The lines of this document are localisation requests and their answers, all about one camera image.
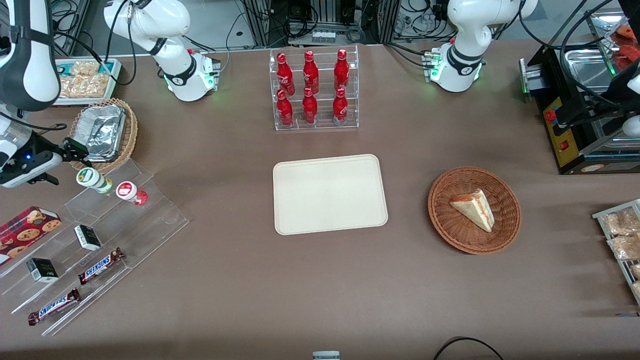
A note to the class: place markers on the wrapped triangle sandwich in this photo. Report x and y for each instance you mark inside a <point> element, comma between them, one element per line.
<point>475,209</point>

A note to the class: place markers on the small black box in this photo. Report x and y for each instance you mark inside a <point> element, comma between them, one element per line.
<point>42,270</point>
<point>88,238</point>

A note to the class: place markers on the aluminium frame post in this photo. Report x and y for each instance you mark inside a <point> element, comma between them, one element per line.
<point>387,20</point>
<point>260,22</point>

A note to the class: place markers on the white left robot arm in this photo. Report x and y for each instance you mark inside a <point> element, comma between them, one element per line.
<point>462,67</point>

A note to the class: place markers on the steel tray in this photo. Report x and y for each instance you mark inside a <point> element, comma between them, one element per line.
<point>587,70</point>

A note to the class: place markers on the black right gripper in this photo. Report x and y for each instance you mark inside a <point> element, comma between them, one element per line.
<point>39,145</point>

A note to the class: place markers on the oval tan wicker basket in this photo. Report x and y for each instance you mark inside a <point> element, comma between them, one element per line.
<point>131,132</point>

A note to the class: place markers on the clear bag of snacks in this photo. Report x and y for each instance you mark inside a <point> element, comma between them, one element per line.
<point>622,221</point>
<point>627,247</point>

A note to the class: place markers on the round brown wicker basket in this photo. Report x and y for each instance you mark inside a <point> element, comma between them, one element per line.
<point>450,235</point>

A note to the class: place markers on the red tartan cookie box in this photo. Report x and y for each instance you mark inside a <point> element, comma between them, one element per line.
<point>27,230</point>

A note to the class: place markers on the beige plastic tray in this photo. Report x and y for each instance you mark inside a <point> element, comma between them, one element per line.
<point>330,195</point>

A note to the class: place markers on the clear acrylic bottle rack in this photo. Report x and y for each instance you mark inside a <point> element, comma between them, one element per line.
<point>322,127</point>

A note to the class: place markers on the aluminium foil tray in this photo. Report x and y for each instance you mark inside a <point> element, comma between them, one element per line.
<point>105,130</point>

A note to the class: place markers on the clear acrylic stepped display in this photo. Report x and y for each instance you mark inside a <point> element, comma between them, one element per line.
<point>160,220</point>

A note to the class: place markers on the white snack bin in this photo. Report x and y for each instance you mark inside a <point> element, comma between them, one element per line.
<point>116,80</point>

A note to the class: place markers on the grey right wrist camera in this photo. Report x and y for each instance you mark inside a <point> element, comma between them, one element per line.
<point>30,172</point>

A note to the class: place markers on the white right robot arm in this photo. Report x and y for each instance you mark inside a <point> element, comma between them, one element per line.
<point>186,75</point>

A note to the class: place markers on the grey power strip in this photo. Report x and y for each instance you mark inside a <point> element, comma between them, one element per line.
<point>323,36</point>

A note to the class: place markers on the red cola bottle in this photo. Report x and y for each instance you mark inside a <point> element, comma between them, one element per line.
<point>341,71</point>
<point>284,75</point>
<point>340,107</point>
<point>309,108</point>
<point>284,110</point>
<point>310,74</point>

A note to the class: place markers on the black sealing machine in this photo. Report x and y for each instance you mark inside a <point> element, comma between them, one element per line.
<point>575,145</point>

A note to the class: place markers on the clear bag of crackers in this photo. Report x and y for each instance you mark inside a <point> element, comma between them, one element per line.
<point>85,85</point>

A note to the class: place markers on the Snickers chocolate bar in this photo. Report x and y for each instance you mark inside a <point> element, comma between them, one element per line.
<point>100,265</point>
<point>54,306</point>

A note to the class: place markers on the teal snack packet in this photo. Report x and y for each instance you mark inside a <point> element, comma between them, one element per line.
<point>107,68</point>

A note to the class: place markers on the red food pack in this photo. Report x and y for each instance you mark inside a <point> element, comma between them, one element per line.
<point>627,50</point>

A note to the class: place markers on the red yogurt cup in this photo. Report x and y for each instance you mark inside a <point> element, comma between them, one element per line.
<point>131,192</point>

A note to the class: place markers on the small grey device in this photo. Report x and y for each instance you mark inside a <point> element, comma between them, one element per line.
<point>326,355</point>

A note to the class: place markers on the green yogurt cup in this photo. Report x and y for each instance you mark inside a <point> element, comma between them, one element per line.
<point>94,180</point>

